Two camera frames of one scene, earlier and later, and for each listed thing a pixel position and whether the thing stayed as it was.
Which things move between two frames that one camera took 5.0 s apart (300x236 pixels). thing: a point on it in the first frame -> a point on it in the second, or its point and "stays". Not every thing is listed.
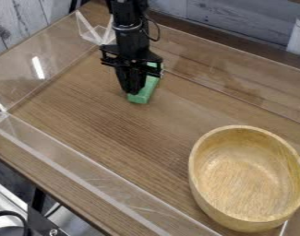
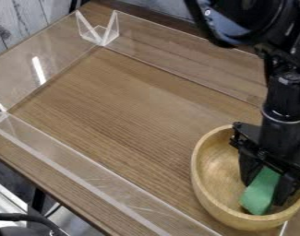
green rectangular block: x=142 y=97 -> x=259 y=194
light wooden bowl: x=247 y=178 stays
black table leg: x=39 y=200 stays
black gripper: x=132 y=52 -> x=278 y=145
